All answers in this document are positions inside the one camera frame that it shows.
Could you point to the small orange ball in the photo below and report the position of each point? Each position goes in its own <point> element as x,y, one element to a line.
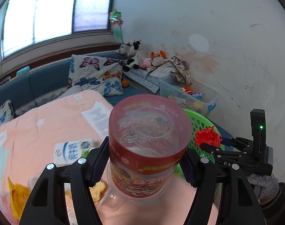
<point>125,83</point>

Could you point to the blue white patterned mat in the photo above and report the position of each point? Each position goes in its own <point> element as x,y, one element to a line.
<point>142,79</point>

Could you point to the grey gloved right hand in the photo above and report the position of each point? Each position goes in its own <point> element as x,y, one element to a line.
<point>268,185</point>

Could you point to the orange fox plush toy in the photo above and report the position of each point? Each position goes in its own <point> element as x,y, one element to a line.
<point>159,55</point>

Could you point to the cow plush toy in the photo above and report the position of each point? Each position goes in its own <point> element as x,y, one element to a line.
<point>132,61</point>

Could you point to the window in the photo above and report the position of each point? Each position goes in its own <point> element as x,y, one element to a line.
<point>28,22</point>

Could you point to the pink table blanket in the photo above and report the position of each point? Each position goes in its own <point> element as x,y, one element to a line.
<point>27,145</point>

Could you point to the white blue milk carton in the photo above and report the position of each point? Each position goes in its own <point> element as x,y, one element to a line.
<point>67,153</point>

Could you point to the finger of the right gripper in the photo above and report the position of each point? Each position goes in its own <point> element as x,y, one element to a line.
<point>237,142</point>
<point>220,154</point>

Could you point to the blue sofa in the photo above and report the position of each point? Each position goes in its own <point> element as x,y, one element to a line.
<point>37,87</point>

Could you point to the butterfly pattern pillow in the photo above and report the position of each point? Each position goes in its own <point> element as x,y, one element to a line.
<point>101,74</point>

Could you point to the red net bag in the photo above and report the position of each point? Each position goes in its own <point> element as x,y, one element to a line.
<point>209,136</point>

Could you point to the green plastic mesh basket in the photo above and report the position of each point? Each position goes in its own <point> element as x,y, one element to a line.
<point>198,123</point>

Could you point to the clear plastic storage bin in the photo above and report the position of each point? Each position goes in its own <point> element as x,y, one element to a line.
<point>196,97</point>

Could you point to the beige patterned cloth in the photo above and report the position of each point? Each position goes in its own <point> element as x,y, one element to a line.
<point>178,69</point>

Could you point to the pink pig plush toy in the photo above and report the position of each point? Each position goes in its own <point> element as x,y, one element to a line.
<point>146,63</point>

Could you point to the colourful pinwheel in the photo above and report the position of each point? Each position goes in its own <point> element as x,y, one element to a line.
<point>115,18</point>

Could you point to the clear plastic dome cup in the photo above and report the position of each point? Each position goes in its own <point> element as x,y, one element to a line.
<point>113,199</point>

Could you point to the red noodle cup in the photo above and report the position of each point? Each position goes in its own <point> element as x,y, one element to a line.
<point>148,135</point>

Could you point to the grey plush toy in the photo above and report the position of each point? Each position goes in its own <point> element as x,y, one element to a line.
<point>123,49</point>

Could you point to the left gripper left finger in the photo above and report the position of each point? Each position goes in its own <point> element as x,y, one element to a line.
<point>47,204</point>

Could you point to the small patterned cushion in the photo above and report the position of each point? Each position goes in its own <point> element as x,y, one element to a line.
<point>6,112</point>

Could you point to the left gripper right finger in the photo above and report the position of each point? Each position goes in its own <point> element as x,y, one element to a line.
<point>238,202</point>

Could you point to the yellow snack wrapper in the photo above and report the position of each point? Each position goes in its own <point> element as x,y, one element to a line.
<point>19,195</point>

